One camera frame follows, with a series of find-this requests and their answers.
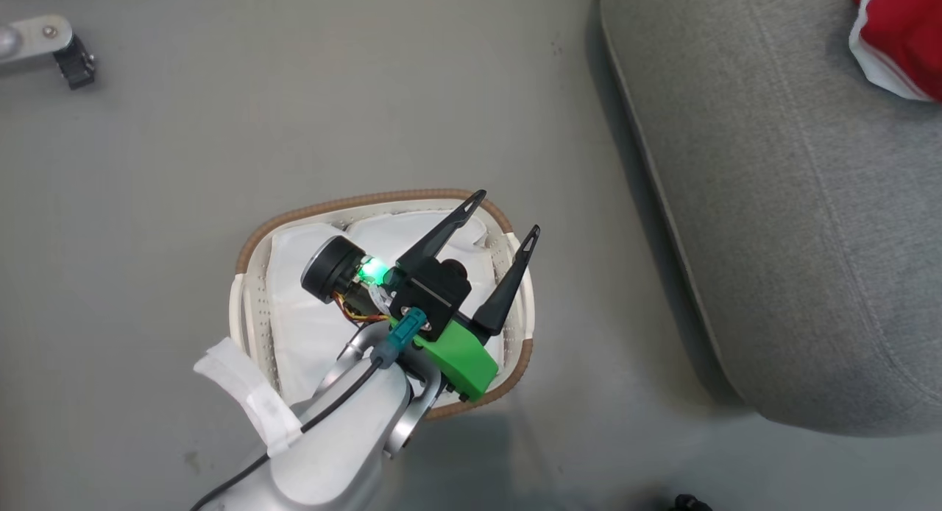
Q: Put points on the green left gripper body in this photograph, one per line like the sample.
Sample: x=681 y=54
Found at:
x=460 y=360

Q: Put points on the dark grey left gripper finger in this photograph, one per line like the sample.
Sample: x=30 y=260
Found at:
x=508 y=290
x=445 y=227

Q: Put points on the red and white garment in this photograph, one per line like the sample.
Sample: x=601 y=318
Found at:
x=905 y=32

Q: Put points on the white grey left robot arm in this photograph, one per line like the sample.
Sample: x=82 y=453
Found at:
x=338 y=452

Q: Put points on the grey fabric sofa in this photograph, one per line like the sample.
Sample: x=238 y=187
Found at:
x=780 y=202

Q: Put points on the black cylindrical motor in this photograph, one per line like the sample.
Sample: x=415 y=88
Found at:
x=331 y=268

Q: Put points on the white basket liner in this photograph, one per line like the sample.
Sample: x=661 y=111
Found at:
x=302 y=334

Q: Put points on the white laundry basket wicker rim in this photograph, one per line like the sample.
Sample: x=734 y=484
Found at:
x=254 y=238

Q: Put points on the small black object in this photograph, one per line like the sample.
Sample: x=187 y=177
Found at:
x=692 y=504

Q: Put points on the small caster wheel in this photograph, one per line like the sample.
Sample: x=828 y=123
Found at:
x=76 y=65

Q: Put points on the grey metal support leg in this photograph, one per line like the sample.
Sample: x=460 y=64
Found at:
x=33 y=43

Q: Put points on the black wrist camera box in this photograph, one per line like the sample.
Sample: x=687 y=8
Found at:
x=434 y=294

